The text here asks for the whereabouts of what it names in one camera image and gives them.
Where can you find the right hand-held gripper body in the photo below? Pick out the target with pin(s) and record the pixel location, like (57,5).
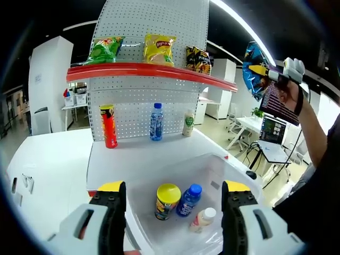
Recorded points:
(295,70)

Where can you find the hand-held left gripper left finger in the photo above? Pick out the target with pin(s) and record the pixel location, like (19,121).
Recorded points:
(106,220)

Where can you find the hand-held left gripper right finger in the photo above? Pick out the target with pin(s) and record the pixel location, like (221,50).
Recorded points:
(239,220)

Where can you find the blue chips bag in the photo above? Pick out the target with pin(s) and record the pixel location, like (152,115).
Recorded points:
(253,85)

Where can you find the beige drink bottle white cap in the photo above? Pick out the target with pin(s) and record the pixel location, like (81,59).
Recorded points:
(200,221)

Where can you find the blue drink bottle blue cap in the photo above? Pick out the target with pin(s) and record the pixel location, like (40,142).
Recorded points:
(187,205)

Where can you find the black chips can yellow lid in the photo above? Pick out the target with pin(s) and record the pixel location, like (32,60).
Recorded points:
(167,204)

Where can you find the white plastic shopping basket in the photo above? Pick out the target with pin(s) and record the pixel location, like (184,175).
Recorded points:
(186,172)

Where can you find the green chips bag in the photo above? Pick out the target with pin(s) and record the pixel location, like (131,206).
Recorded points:
(102,53)

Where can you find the white snack and drink counter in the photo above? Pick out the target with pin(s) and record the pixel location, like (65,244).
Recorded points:
(148,159)

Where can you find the person's right hand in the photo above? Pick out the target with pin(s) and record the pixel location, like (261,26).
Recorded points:
(289,95)

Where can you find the person's left hand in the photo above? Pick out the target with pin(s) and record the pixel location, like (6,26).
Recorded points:
(132,252)

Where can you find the computer monitor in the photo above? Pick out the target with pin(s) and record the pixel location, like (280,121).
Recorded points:
(276,111)

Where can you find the potted plant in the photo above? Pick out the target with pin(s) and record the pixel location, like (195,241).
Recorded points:
(257,112)

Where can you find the black computer mouse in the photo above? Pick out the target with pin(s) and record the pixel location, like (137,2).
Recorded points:
(251,175)

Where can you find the white tall cabinet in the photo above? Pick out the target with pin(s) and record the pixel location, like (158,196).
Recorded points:
(223,87)

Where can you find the white office desk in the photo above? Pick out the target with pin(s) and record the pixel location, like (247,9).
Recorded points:
(247,123)

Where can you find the curved ceiling light strip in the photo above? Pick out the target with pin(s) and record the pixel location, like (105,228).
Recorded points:
(233,14)

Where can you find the white office chair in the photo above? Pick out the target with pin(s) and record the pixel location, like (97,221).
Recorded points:
(236,132)

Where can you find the black and yellow chips bag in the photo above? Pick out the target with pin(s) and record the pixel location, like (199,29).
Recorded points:
(202,62)

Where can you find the person's black shirt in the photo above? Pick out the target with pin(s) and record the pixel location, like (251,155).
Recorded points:
(313,212)

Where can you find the person's grey trousers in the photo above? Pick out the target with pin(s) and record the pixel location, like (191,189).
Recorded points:
(304,178)

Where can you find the small white charger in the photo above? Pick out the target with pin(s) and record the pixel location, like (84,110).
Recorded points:
(24,180)
(31,185)

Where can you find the small white box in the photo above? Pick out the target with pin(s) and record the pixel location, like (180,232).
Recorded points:
(18,199)

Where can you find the red chips can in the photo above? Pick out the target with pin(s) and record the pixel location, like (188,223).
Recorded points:
(109,130)

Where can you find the black smartphone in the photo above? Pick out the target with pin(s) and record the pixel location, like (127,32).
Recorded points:
(14,185)

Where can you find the white bottle green label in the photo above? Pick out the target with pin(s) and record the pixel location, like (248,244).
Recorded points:
(188,125)

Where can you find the clear blue water bottle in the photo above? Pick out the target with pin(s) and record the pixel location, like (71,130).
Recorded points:
(156,125)

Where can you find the white plastic chair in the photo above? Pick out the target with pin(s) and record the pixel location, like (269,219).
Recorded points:
(42,122)

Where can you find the white side desk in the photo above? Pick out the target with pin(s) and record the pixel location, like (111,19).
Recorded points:
(74,107)

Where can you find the white storage bin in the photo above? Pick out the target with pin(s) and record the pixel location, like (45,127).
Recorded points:
(81,98)
(70,101)

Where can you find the red and blue item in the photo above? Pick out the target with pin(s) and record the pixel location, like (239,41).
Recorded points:
(66,93)

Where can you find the white pegboard panel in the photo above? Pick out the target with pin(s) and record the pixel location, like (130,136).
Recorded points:
(138,90)

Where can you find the white square pillar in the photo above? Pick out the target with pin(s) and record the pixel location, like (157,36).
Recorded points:
(50,79)

